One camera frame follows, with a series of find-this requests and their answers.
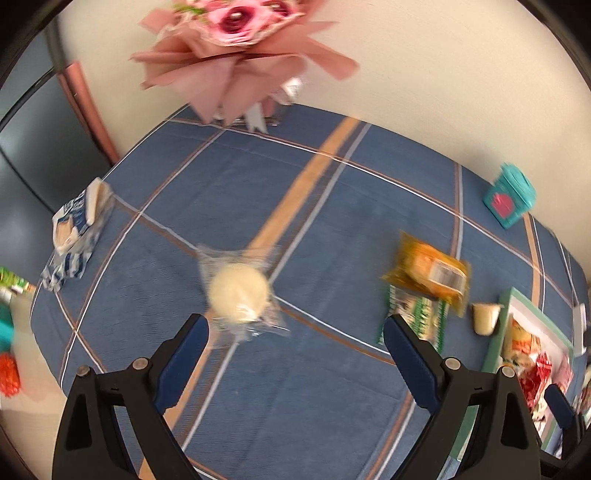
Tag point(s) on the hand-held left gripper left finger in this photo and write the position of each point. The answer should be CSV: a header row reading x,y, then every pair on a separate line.
x,y
184,364

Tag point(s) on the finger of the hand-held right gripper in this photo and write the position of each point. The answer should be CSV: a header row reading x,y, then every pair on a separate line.
x,y
561,406

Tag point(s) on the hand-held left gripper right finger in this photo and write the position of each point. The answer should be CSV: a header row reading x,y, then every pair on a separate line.
x,y
411,364

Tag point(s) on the round bun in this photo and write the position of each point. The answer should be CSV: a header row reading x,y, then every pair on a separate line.
x,y
238,293

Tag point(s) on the mint green cardboard box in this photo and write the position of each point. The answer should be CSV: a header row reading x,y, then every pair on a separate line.
x,y
526,304

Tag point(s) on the green striped snack packet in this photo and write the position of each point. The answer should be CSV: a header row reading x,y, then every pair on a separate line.
x,y
425,316

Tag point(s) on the pile of snack packets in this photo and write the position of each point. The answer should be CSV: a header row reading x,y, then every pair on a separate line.
x,y
526,350

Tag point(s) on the cream pudding cup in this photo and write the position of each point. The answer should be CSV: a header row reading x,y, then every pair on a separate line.
x,y
485,318

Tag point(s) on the orange snack packet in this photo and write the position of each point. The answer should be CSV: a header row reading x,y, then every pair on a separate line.
x,y
425,267

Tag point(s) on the orange red object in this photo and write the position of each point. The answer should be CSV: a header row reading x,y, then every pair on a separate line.
x,y
8,374

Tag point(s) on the blue white bread packet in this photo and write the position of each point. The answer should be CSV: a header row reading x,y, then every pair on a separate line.
x,y
76,221

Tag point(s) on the blue plaid tablecloth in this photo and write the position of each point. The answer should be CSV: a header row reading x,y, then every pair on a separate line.
x,y
323,207

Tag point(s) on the teal object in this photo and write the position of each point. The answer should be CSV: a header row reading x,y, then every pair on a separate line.
x,y
5,323

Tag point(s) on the small green packet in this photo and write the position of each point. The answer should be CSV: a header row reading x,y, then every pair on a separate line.
x,y
16,280

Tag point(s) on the teal toy box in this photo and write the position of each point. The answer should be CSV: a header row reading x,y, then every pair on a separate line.
x,y
508,198

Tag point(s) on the dark cabinet door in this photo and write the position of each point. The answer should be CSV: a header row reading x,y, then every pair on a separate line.
x,y
37,138

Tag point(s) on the pink pole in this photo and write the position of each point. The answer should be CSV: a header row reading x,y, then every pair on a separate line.
x,y
87,110

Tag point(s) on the pink flower bouquet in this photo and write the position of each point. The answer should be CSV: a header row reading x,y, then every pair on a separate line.
x,y
240,74

